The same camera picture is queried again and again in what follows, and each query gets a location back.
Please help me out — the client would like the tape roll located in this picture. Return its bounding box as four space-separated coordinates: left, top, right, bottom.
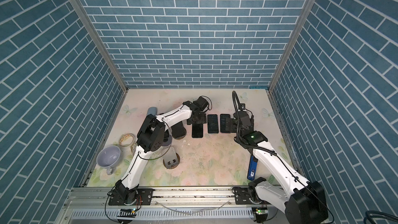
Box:
119 133 135 147

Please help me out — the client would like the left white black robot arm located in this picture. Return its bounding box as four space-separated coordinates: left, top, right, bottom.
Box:
107 95 212 206

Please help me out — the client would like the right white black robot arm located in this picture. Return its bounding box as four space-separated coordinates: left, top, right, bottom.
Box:
232 91 335 224

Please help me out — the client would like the teal case phone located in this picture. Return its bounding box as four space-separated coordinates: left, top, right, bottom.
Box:
207 114 219 134

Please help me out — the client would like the blue black rectangular device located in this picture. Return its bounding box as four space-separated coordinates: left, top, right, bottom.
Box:
247 155 258 181

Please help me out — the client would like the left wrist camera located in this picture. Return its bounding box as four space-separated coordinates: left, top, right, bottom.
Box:
193 96 209 112

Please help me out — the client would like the front round phone stand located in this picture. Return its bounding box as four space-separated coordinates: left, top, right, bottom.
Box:
163 147 180 170

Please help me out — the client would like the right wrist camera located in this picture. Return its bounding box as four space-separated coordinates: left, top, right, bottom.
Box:
238 103 246 111

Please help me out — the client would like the purple case phone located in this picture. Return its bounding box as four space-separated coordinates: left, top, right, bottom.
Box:
171 121 187 140

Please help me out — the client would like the grey glasses case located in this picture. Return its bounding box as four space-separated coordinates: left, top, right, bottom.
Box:
147 107 158 116

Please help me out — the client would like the black cable bottom right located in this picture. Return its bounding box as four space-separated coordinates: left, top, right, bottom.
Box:
363 211 398 224

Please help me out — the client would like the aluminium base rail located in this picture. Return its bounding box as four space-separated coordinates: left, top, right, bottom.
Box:
58 185 330 224

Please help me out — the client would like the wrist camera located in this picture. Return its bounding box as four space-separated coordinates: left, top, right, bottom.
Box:
193 96 209 112
238 103 246 111

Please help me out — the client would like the black phone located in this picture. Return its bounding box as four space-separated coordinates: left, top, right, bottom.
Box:
192 123 203 139

